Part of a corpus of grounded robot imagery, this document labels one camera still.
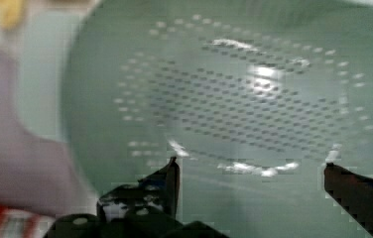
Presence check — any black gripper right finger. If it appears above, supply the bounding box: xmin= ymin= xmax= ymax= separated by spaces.
xmin=323 ymin=163 xmax=373 ymax=237

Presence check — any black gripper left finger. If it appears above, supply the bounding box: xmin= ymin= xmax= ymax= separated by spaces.
xmin=96 ymin=156 xmax=181 ymax=222

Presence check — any mint green plastic strainer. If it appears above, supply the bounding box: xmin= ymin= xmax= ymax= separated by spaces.
xmin=62 ymin=0 xmax=373 ymax=238

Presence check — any grey oval plate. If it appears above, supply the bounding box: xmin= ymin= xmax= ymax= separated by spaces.
xmin=0 ymin=51 xmax=97 ymax=217

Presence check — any red ketchup bottle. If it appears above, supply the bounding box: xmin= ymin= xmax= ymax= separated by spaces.
xmin=0 ymin=204 xmax=55 ymax=238

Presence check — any peeled toy banana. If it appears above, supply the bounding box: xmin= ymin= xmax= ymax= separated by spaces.
xmin=0 ymin=0 xmax=26 ymax=30

